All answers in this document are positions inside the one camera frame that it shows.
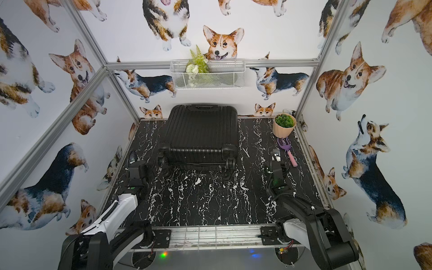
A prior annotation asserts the beige pot with green plant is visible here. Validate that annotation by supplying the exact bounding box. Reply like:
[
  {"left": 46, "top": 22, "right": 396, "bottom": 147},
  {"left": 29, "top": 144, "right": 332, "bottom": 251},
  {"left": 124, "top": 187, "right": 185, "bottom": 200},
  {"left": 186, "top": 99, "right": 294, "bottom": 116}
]
[{"left": 273, "top": 113, "right": 297, "bottom": 138}]

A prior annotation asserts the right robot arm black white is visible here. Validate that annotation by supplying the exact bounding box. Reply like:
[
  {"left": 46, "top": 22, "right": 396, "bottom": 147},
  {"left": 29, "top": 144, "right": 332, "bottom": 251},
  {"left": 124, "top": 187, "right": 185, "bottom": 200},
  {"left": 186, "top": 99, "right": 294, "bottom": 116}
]
[{"left": 266, "top": 160, "right": 360, "bottom": 270}]

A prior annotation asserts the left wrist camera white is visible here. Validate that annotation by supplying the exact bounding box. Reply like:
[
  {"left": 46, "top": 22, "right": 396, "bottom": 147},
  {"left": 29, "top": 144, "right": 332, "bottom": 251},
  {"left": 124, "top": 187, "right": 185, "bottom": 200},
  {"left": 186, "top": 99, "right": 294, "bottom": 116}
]
[{"left": 128, "top": 150, "right": 139, "bottom": 164}]

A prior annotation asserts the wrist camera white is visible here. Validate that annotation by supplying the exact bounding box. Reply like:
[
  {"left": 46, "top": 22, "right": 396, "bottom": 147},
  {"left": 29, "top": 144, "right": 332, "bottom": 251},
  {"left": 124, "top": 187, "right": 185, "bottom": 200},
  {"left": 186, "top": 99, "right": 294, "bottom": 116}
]
[
  {"left": 128, "top": 150, "right": 139, "bottom": 164},
  {"left": 272, "top": 149, "right": 281, "bottom": 163}
]

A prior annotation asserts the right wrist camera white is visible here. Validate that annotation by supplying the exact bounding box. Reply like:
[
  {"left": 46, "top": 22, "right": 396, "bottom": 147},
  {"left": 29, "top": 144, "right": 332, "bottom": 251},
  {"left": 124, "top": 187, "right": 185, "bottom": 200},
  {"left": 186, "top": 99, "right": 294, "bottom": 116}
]
[{"left": 272, "top": 149, "right": 281, "bottom": 163}]

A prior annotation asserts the aluminium front rail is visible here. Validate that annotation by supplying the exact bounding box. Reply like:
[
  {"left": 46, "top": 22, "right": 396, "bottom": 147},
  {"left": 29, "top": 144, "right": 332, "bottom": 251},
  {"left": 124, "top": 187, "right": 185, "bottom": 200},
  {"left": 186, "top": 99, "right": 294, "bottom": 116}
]
[{"left": 101, "top": 222, "right": 355, "bottom": 254}]

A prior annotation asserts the white wire mesh basket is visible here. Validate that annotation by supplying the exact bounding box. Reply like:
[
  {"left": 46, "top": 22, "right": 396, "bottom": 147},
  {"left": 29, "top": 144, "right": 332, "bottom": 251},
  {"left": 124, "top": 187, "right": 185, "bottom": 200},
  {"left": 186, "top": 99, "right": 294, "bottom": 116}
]
[{"left": 170, "top": 60, "right": 246, "bottom": 90}]

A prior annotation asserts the green fern with white flower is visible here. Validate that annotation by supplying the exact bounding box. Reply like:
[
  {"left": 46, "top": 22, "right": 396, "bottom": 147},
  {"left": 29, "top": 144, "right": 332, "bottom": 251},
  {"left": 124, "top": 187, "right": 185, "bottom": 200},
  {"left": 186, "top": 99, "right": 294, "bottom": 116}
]
[{"left": 186, "top": 46, "right": 210, "bottom": 88}]

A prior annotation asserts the purple pink toy rake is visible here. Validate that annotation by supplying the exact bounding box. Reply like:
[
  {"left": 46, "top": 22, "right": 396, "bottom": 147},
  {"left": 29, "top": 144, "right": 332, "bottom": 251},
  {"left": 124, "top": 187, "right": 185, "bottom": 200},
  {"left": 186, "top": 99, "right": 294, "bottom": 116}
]
[{"left": 277, "top": 138, "right": 298, "bottom": 168}]

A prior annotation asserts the black hard-shell suitcase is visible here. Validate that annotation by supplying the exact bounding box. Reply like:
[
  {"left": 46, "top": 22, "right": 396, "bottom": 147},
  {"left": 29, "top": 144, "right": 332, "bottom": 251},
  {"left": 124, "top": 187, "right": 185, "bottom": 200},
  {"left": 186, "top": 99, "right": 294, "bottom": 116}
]
[{"left": 157, "top": 104, "right": 239, "bottom": 181}]

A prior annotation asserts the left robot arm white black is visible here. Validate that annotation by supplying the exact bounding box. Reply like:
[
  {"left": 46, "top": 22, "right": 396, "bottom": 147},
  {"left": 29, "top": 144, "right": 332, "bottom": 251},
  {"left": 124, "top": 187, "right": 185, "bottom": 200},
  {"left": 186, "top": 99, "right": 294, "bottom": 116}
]
[{"left": 58, "top": 161, "right": 154, "bottom": 270}]

